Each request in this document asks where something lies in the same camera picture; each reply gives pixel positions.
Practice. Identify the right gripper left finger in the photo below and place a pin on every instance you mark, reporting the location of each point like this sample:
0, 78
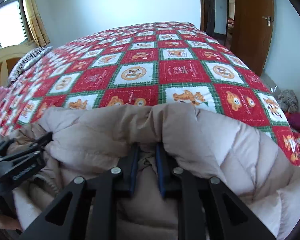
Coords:
87, 209

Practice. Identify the striped grey pillow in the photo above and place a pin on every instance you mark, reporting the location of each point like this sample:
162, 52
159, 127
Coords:
27, 61

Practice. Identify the pile of clothes on floor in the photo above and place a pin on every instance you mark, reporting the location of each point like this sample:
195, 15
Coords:
289, 104

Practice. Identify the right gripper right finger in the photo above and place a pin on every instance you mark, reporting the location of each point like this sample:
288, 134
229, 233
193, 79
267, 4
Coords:
207, 208

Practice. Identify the red patchwork bear bedspread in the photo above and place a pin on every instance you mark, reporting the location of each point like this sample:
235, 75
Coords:
145, 65

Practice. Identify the window with frame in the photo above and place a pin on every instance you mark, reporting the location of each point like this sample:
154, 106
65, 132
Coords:
14, 29

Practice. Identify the silver door handle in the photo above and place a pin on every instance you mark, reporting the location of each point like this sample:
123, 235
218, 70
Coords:
268, 20

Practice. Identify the beige puffer coat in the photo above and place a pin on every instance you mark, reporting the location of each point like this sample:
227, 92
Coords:
89, 142

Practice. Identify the wooden headboard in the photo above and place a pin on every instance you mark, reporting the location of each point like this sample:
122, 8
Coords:
9, 56

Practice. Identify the brown wooden door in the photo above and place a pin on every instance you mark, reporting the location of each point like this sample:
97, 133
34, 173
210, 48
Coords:
251, 36

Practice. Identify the yellow curtain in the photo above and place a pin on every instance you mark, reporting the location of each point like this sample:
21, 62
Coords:
35, 23

